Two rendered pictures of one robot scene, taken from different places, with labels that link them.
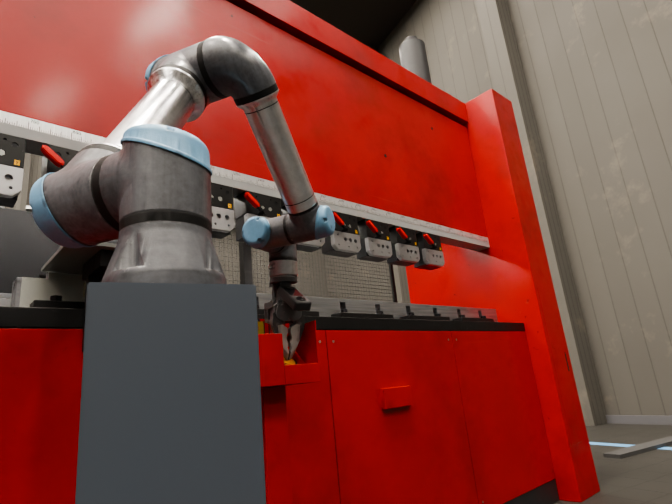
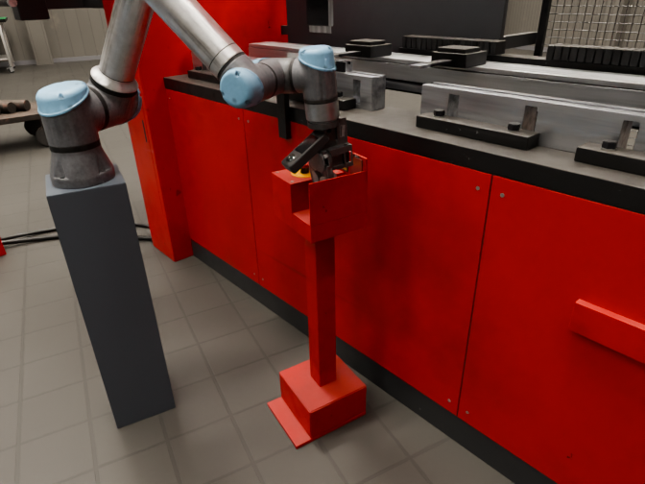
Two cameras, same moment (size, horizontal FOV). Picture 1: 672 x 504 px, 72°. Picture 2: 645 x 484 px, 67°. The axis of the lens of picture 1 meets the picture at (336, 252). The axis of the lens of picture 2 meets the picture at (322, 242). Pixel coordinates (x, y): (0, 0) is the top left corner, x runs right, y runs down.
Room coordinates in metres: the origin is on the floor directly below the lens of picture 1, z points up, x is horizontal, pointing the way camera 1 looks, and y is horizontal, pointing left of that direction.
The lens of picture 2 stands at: (1.23, -0.95, 1.19)
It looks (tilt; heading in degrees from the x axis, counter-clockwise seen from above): 28 degrees down; 92
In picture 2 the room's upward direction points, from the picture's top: 1 degrees counter-clockwise
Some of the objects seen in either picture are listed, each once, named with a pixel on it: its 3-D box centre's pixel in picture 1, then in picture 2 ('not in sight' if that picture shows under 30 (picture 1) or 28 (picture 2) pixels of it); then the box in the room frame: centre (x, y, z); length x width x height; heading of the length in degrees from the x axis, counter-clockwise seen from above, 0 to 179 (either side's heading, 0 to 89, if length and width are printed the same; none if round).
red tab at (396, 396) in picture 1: (396, 397); (611, 330); (1.77, -0.17, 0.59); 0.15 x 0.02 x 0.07; 133
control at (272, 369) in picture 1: (267, 349); (318, 188); (1.18, 0.19, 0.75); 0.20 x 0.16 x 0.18; 122
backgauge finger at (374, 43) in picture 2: not in sight; (353, 49); (1.29, 0.80, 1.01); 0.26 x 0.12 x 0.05; 43
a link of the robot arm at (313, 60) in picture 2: (281, 241); (317, 74); (1.19, 0.14, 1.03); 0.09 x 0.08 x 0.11; 160
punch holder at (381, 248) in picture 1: (372, 240); not in sight; (1.99, -0.17, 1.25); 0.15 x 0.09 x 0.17; 133
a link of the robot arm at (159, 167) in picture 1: (163, 181); (69, 112); (0.58, 0.23, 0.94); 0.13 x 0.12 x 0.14; 70
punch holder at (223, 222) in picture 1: (207, 209); not in sight; (1.44, 0.41, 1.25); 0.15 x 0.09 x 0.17; 133
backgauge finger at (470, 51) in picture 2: not in sight; (443, 58); (1.54, 0.54, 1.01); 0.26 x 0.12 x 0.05; 43
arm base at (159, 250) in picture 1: (166, 261); (79, 159); (0.58, 0.22, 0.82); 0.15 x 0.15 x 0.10
